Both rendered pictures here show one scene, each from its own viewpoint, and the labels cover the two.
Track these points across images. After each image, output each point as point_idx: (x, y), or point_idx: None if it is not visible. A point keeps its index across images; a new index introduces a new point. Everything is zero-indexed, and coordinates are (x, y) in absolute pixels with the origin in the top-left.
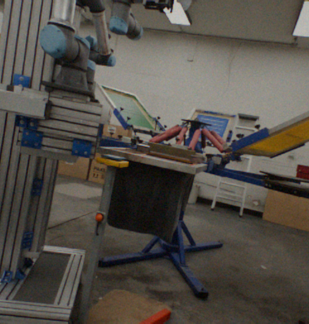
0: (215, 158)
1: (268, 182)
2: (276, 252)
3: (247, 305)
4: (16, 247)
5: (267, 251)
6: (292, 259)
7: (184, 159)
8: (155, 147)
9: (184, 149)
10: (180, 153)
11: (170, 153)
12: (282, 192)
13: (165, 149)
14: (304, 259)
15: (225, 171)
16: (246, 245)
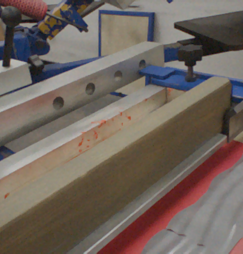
0: (151, 54)
1: None
2: (45, 126)
3: None
4: None
5: (40, 134)
6: (72, 122)
7: (215, 151)
8: (49, 227)
9: (197, 102)
10: (186, 137)
11: (148, 176)
12: (223, 51)
13: (114, 185)
14: (74, 111)
15: (65, 65)
16: (13, 149)
